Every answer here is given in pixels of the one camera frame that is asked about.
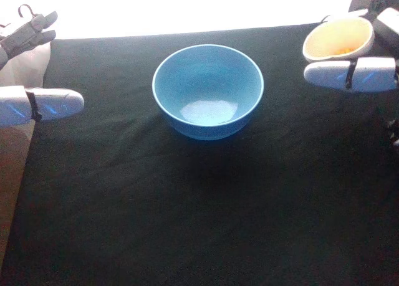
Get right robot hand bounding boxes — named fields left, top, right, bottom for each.
left=304, top=7, right=399, bottom=94

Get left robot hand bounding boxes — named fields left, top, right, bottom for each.
left=0, top=4, right=85, bottom=128

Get white plastic cup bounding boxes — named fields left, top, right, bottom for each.
left=302, top=16, right=375, bottom=63

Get blue bowl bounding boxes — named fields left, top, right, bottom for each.
left=151, top=44, right=265, bottom=141

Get black table cloth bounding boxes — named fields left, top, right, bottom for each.
left=0, top=21, right=399, bottom=286

